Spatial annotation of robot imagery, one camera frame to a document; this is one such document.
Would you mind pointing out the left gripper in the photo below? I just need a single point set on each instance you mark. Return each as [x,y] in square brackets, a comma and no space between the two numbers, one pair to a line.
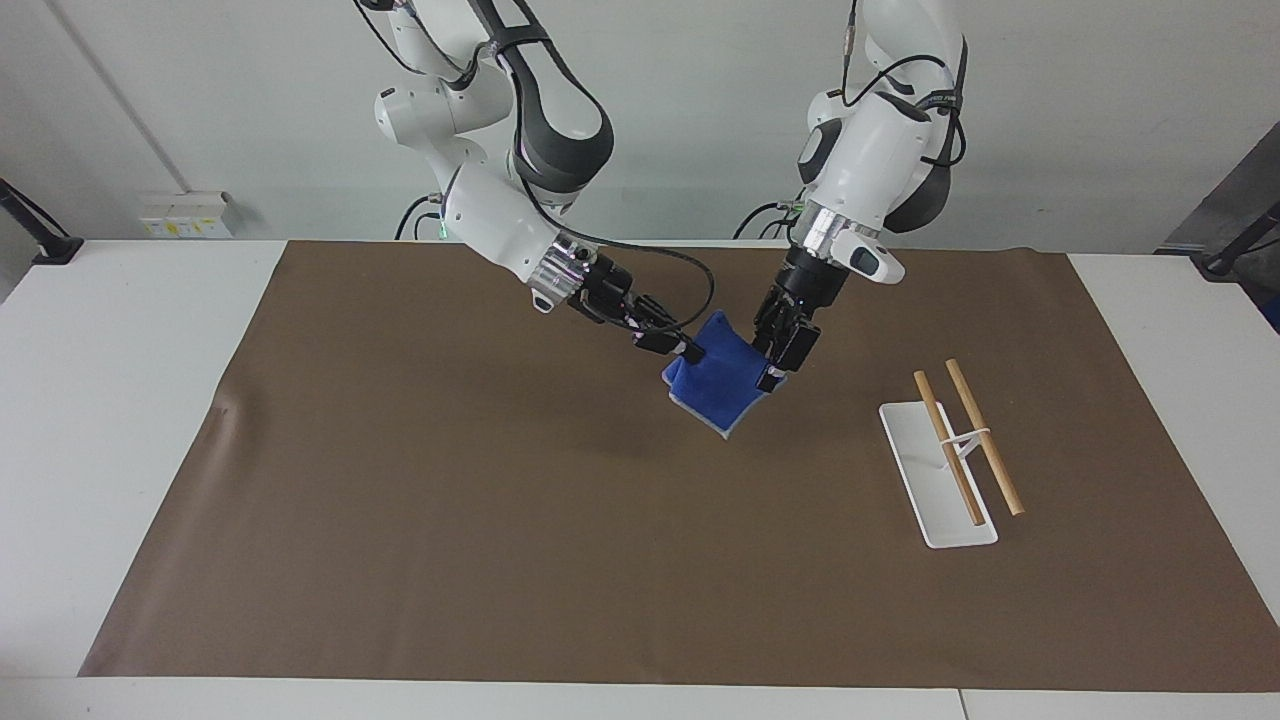
[808,285]

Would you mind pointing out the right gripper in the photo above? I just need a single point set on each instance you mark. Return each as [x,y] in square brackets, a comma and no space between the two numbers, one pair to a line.
[608,288]

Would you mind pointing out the blue towel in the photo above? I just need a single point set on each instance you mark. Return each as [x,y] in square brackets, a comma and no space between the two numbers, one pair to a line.
[722,385]

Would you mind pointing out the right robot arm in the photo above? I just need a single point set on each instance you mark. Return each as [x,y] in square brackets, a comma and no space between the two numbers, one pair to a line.
[490,215]

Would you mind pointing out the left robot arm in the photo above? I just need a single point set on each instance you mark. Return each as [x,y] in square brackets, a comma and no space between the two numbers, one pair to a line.
[880,140]

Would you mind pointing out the white rack with wooden bars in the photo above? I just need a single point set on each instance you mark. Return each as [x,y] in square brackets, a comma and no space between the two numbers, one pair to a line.
[938,500]

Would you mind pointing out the black stand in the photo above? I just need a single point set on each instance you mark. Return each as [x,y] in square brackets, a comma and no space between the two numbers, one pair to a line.
[1225,260]
[45,240]

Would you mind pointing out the white wall socket box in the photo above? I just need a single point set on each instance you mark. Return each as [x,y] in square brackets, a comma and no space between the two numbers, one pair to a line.
[185,215]

